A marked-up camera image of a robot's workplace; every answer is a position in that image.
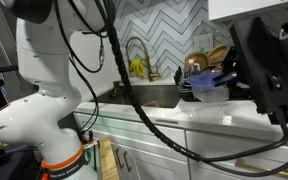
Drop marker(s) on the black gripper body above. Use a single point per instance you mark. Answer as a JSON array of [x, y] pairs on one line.
[[231, 64]]

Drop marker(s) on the clear plastic lunchbox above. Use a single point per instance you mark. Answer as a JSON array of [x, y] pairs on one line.
[[210, 94]]

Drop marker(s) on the blue lunchbox lid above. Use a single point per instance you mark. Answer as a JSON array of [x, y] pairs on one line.
[[209, 78]]

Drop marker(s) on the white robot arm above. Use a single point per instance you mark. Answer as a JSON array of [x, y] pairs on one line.
[[43, 32]]

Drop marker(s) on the black dish drying rack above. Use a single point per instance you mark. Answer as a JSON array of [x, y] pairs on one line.
[[236, 92]]

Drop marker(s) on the white upper cabinet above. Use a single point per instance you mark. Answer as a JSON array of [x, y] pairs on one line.
[[223, 10]]

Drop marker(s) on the gold spring kitchen faucet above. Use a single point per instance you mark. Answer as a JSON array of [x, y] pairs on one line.
[[151, 76]]

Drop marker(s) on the stainless steel sink basin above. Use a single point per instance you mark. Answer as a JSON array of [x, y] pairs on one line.
[[159, 96]]

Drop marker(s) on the white lower cabinets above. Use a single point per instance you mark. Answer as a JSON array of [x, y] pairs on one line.
[[145, 156]]

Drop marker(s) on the wooden cutting board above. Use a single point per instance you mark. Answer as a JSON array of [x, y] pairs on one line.
[[108, 165]]

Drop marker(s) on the white wall outlet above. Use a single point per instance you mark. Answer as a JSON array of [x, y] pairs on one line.
[[204, 42]]

